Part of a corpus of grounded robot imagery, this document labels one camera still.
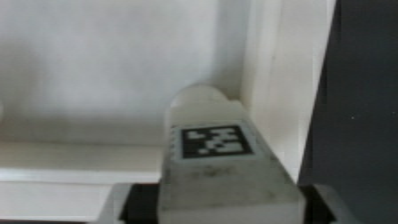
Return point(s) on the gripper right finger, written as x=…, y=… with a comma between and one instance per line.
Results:
x=325, y=207

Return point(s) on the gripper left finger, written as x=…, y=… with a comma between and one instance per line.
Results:
x=130, y=205

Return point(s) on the white table leg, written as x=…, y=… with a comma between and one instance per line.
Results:
x=224, y=185

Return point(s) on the white square table top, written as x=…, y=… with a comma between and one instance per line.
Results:
x=98, y=58

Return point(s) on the white U-shaped fence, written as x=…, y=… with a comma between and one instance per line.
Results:
x=284, y=52

